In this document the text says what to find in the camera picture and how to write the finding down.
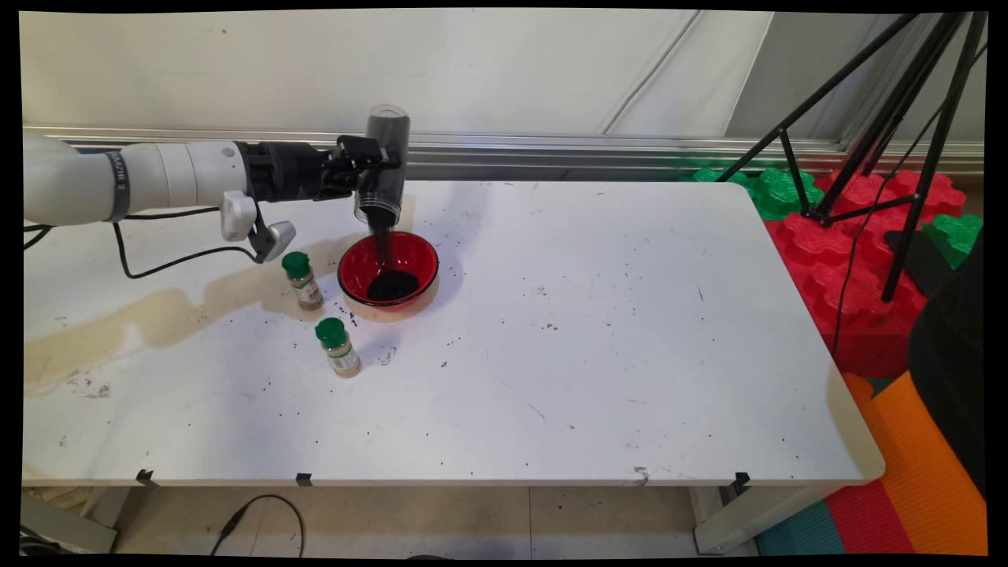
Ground red foam blocks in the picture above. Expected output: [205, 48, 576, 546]
[765, 169, 969, 379]

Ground orange foam mat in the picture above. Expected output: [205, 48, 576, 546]
[843, 370, 989, 556]

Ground red bowl with black rim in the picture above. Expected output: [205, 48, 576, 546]
[337, 231, 440, 312]

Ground dark grounds pile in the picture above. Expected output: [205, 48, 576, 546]
[365, 224, 421, 303]

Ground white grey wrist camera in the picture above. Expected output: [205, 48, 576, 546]
[220, 191, 298, 265]

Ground black tripod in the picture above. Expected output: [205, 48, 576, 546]
[715, 12, 989, 304]

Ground black bulky object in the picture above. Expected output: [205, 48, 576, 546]
[906, 228, 989, 497]

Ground black floor cable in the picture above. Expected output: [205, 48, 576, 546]
[209, 494, 305, 557]

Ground green cap spice bottle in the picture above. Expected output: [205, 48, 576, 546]
[281, 251, 324, 311]
[315, 317, 362, 379]

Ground large green foam block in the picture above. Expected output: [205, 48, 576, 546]
[681, 165, 825, 222]

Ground teal foam mat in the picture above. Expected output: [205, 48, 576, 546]
[754, 496, 848, 557]

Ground red foam mat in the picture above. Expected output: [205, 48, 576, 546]
[823, 476, 918, 556]

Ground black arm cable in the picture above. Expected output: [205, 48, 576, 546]
[24, 201, 262, 280]

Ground thin black tripod cable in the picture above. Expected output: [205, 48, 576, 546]
[831, 43, 989, 359]

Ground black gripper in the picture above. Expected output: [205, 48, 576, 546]
[239, 135, 403, 203]

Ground white angled table leg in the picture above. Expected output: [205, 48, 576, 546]
[691, 482, 837, 555]

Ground small green foam block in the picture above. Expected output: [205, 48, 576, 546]
[921, 213, 984, 269]

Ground grey arm strap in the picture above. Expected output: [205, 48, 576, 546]
[104, 150, 132, 224]

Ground aluminium rail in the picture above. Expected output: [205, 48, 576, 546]
[24, 126, 985, 180]

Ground clear jar with dark grounds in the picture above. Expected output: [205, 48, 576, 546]
[354, 104, 411, 230]

